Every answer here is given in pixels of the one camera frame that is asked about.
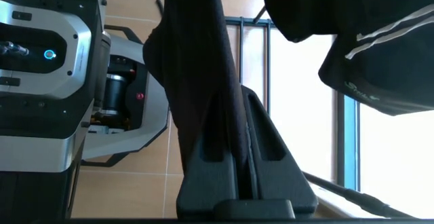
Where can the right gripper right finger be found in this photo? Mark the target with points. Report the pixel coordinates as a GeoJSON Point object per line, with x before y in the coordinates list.
{"type": "Point", "coordinates": [281, 180]}

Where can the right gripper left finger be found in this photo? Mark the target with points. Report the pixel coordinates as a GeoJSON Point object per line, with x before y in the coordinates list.
{"type": "Point", "coordinates": [203, 183]}

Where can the black garment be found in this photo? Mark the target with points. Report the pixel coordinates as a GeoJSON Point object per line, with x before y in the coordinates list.
{"type": "Point", "coordinates": [196, 64]}
{"type": "Point", "coordinates": [373, 30]}

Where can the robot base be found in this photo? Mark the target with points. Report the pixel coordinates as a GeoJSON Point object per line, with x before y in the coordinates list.
{"type": "Point", "coordinates": [40, 81]}

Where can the black clothes rack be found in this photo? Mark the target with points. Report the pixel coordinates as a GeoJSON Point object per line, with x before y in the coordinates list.
{"type": "Point", "coordinates": [268, 64]}

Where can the window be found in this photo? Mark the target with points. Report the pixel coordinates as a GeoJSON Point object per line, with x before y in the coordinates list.
{"type": "Point", "coordinates": [305, 115]}

